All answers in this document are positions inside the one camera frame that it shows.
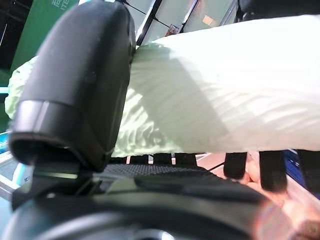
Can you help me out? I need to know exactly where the green white napa cabbage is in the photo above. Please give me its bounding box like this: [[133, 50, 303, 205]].
[[4, 13, 320, 158]]

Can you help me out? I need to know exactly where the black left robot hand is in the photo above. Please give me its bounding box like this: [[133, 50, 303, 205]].
[[0, 0, 320, 240]]

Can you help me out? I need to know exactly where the green sign panel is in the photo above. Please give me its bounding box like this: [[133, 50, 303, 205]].
[[9, 0, 81, 76]]

